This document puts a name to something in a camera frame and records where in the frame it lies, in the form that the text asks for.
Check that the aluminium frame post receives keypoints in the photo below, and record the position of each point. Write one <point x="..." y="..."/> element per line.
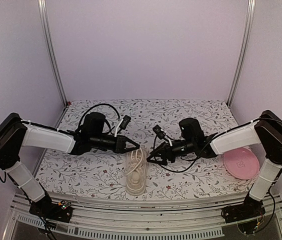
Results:
<point x="42" y="6"/>
<point x="251" y="4"/>

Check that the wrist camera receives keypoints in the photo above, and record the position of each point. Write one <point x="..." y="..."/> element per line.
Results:
<point x="122" y="124"/>
<point x="162" y="135"/>

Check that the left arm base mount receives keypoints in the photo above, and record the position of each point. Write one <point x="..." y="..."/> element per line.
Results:
<point x="51" y="211"/>

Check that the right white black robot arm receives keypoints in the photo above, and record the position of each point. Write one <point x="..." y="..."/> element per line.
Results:
<point x="266" y="130"/>

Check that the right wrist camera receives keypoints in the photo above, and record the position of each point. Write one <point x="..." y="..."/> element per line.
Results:
<point x="162" y="135"/>

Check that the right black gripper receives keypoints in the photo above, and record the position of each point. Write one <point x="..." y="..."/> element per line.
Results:
<point x="167" y="154"/>

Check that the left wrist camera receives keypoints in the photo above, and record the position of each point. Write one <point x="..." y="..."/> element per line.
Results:
<point x="122" y="124"/>

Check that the floral patterned table mat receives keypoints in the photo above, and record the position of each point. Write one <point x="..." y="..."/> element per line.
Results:
<point x="101" y="174"/>

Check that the pink round plate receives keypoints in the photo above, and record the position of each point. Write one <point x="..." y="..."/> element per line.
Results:
<point x="241" y="163"/>

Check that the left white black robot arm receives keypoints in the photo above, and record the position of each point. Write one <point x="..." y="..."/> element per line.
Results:
<point x="16" y="133"/>

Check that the cream white sneaker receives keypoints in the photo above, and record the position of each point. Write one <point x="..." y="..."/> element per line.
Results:
<point x="136" y="171"/>

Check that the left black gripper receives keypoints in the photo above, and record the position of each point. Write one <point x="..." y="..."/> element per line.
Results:
<point x="120" y="145"/>

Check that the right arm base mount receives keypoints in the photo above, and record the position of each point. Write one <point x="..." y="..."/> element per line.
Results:
<point x="238" y="212"/>

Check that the right aluminium frame post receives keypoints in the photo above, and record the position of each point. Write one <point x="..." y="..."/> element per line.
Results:
<point x="251" y="4"/>

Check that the aluminium front rail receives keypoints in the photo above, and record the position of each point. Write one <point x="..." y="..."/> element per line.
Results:
<point x="186" y="219"/>

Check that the left aluminium frame post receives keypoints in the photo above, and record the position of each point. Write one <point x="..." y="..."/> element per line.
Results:
<point x="42" y="6"/>

